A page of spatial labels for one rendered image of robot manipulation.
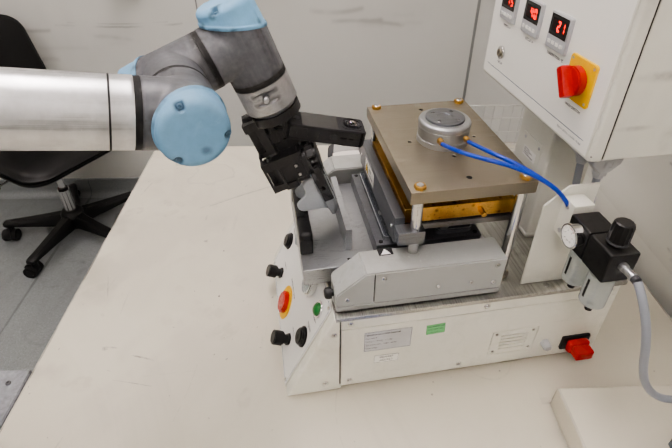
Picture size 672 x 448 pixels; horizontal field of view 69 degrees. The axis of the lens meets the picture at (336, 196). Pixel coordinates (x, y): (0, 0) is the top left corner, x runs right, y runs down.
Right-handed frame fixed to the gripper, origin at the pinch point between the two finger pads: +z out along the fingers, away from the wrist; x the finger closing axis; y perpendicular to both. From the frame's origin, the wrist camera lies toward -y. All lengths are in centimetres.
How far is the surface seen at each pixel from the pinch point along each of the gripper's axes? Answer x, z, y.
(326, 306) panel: 13.3, 7.2, 6.5
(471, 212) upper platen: 10.3, 2.8, -18.7
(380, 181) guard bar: 2.1, -2.5, -8.1
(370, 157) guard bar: -5.3, -2.5, -8.2
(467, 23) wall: -141, 41, -72
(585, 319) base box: 17.0, 28.1, -31.1
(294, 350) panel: 11.8, 16.0, 15.3
